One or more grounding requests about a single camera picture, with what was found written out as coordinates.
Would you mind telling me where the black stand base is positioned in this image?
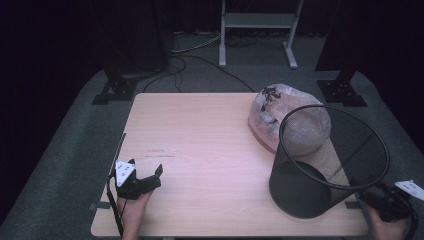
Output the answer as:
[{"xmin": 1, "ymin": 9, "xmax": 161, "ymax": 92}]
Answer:
[
  {"xmin": 315, "ymin": 70, "xmax": 368, "ymax": 108},
  {"xmin": 91, "ymin": 67, "xmax": 140, "ymax": 106}
]

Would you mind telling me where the white floor cable bundle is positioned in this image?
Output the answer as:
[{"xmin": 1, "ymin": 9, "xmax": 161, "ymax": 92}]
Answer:
[{"xmin": 171, "ymin": 31, "xmax": 222, "ymax": 55}]

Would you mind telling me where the grey tape strip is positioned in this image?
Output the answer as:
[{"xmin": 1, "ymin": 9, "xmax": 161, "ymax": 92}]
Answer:
[{"xmin": 88, "ymin": 200, "xmax": 112, "ymax": 212}]

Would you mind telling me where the black floor cable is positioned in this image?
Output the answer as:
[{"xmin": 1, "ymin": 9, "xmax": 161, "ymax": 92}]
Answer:
[{"xmin": 142, "ymin": 53, "xmax": 257, "ymax": 94}]

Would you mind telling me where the person's right hand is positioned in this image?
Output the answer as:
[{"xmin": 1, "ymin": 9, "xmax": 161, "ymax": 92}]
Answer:
[{"xmin": 365, "ymin": 203, "xmax": 412, "ymax": 240}]

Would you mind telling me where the filled clear plastic bag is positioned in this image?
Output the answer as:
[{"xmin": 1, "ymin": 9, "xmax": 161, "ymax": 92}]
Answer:
[{"xmin": 247, "ymin": 82, "xmax": 333, "ymax": 158}]

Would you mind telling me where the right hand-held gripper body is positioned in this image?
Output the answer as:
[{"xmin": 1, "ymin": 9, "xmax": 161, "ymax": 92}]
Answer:
[{"xmin": 359, "ymin": 179, "xmax": 424, "ymax": 223}]

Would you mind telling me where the black mesh trash bin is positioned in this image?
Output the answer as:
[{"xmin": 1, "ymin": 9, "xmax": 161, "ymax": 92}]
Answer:
[{"xmin": 268, "ymin": 104, "xmax": 391, "ymax": 220}]

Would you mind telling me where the white metal stand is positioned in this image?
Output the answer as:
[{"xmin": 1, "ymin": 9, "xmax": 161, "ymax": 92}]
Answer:
[{"xmin": 217, "ymin": 0, "xmax": 305, "ymax": 70}]

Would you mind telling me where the person's left hand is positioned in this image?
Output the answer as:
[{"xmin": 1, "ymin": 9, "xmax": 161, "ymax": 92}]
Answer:
[{"xmin": 116, "ymin": 191, "xmax": 154, "ymax": 240}]

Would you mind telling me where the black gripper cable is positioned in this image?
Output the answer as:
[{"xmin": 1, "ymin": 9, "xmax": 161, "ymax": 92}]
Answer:
[
  {"xmin": 407, "ymin": 198, "xmax": 420, "ymax": 240},
  {"xmin": 105, "ymin": 132, "xmax": 128, "ymax": 239}
]

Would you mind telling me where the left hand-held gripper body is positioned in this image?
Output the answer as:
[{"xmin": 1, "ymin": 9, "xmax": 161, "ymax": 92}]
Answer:
[{"xmin": 114, "ymin": 159, "xmax": 163, "ymax": 201}]

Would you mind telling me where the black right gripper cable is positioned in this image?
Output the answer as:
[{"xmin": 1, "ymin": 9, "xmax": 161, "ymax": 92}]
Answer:
[{"xmin": 407, "ymin": 198, "xmax": 420, "ymax": 240}]

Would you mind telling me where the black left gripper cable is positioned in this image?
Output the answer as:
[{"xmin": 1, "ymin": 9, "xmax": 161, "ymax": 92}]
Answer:
[{"xmin": 105, "ymin": 132, "xmax": 128, "ymax": 239}]

